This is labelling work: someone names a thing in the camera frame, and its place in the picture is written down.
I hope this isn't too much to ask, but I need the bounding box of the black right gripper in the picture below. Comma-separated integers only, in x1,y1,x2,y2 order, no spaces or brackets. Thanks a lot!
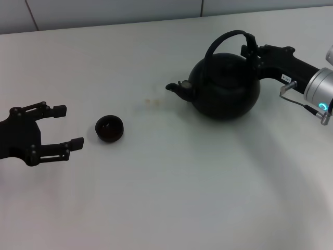
240,44,321,94

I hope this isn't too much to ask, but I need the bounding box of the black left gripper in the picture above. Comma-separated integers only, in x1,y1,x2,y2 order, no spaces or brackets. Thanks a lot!
0,101,85,167

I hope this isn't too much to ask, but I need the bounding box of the dark brown teacup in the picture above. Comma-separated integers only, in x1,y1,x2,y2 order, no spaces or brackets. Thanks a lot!
95,114,125,143

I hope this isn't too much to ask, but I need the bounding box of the black round teapot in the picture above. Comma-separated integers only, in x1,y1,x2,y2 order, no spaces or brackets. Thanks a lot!
165,30,261,121

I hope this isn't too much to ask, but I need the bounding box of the right gripper cable with plug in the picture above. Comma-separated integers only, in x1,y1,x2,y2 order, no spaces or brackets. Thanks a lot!
279,80,333,126

